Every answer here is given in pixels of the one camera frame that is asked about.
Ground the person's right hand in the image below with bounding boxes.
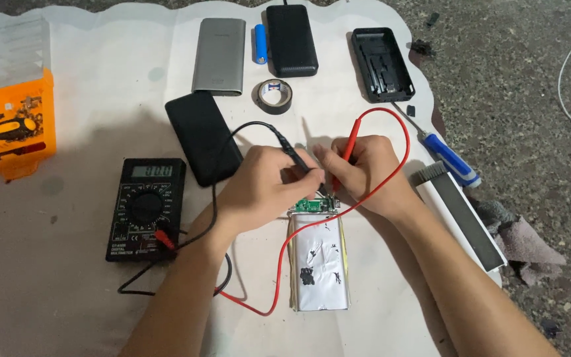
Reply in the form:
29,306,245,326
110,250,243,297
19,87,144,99
313,135,412,219

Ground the person's left hand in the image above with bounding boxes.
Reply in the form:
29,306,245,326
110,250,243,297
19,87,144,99
214,145,327,234

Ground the red multimeter probe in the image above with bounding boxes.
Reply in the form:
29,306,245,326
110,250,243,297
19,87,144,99
155,107,411,316

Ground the black multimeter probe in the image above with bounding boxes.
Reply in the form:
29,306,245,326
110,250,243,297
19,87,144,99
118,121,327,297

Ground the green circuit board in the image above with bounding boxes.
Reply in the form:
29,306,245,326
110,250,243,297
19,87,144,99
293,196,341,214

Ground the black electrical tape roll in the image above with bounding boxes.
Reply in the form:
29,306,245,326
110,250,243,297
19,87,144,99
256,79,293,116

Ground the silver pouch battery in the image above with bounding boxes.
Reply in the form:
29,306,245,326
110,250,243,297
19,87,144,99
288,211,352,312

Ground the white power bank shell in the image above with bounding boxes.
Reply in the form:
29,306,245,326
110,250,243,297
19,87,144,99
409,161,508,273

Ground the open black power bank case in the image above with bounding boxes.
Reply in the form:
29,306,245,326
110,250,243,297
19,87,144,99
351,27,416,104

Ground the black digital multimeter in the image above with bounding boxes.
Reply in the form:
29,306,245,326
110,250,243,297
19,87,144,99
105,158,187,262

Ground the grey metal power bank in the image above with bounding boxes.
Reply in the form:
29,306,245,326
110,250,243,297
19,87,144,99
191,18,247,96

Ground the blue cylindrical battery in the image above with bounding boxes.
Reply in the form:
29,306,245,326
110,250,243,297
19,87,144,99
254,24,269,65

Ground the large black power bank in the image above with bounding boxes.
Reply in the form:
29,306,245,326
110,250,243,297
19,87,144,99
266,4,319,78

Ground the grey rag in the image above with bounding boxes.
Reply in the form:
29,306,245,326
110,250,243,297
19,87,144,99
471,198,567,287

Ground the white cloth mat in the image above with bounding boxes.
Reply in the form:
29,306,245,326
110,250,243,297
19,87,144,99
0,0,503,357

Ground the orange screwdriver set box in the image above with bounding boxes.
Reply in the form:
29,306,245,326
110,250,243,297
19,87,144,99
0,17,57,180

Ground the black orange screwdriver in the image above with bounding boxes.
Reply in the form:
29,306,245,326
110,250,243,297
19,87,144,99
0,117,38,147

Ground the blue handled screwdriver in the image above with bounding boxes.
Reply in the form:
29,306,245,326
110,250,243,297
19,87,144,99
391,101,482,188

